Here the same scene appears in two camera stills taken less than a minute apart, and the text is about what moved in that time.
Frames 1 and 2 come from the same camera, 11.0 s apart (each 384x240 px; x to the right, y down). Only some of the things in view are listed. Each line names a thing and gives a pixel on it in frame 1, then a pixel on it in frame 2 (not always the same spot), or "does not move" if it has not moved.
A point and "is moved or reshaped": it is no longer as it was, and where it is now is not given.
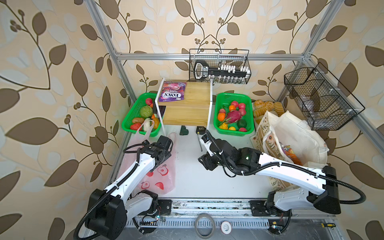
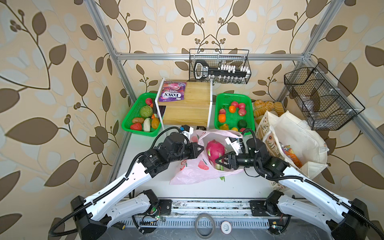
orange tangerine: [221, 116] does not move
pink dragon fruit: [232, 117] is moved or reshaped
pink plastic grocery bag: [162, 181] → [199, 169]
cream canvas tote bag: [287, 139] does not move
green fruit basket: [233, 114] does not move
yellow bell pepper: [224, 126] does not move
